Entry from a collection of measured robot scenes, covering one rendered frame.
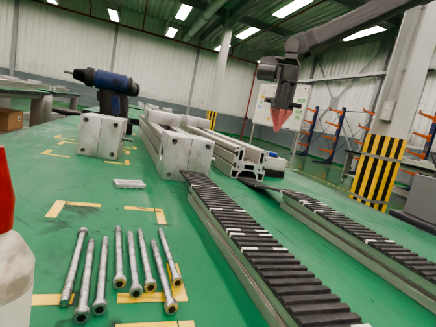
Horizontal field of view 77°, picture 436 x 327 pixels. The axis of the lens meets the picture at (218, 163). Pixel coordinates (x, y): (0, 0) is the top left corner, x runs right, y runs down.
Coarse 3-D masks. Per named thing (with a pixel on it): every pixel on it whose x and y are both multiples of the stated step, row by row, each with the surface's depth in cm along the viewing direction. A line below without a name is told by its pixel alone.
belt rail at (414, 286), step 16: (288, 208) 52; (304, 208) 47; (320, 224) 44; (336, 240) 40; (352, 240) 38; (352, 256) 37; (368, 256) 36; (384, 256) 33; (384, 272) 33; (400, 272) 31; (400, 288) 31; (416, 288) 30; (432, 288) 28; (432, 304) 28
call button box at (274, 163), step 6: (270, 156) 86; (276, 156) 87; (270, 162) 84; (276, 162) 85; (282, 162) 85; (264, 168) 84; (270, 168) 84; (276, 168) 85; (282, 168) 86; (270, 174) 85; (276, 174) 86; (282, 174) 86
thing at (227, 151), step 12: (192, 132) 117; (204, 132) 98; (216, 132) 111; (216, 144) 87; (228, 144) 75; (240, 144) 85; (216, 156) 83; (228, 156) 74; (240, 156) 73; (252, 156) 77; (264, 156) 74; (228, 168) 73; (240, 168) 72; (252, 168) 74
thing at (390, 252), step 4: (380, 248) 33; (384, 248) 33; (388, 248) 33; (392, 248) 34; (396, 248) 34; (400, 248) 34; (404, 248) 35; (384, 252) 33; (388, 252) 32; (392, 252) 32; (396, 252) 33; (400, 252) 33; (404, 252) 33; (408, 252) 33; (412, 252) 34; (388, 256) 32; (392, 256) 32
